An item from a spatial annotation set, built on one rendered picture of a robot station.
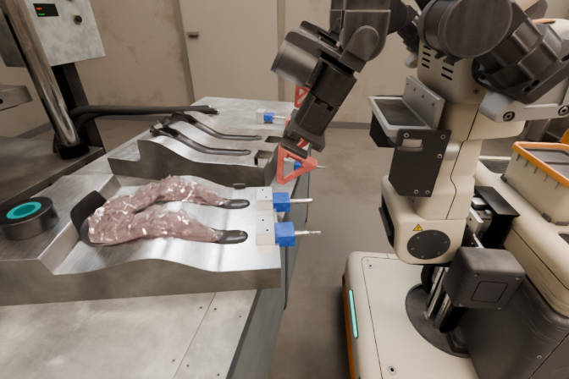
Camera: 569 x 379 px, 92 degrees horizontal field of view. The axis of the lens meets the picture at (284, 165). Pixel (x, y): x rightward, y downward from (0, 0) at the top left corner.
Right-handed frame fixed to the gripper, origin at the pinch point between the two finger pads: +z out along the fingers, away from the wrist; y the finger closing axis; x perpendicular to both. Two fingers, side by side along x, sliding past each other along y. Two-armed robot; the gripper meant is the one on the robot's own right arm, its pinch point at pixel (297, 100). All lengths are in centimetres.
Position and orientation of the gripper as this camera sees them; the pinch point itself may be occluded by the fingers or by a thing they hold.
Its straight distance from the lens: 91.6
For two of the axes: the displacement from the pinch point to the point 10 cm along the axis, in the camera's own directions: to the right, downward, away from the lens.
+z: -4.5, 7.5, 4.8
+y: -1.0, 4.9, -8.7
